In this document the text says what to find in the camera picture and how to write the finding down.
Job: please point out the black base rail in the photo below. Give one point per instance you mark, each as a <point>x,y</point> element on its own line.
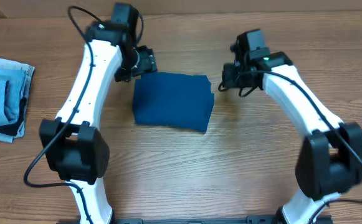
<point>251,219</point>

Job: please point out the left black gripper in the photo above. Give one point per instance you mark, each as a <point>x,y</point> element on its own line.
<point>149,62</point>

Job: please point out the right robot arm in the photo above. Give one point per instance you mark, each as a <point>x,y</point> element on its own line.
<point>329,161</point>

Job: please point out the folded light blue jeans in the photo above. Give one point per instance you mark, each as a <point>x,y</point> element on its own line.
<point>15,83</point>

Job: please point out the dark blue t-shirt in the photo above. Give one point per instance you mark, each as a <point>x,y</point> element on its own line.
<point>173,99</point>

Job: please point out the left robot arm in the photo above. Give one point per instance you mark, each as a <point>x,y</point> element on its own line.
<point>72,142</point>

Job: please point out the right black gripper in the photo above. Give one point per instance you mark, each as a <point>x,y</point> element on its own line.
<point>228,76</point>

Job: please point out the folded black garment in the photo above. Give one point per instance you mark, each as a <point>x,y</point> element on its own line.
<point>12,129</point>

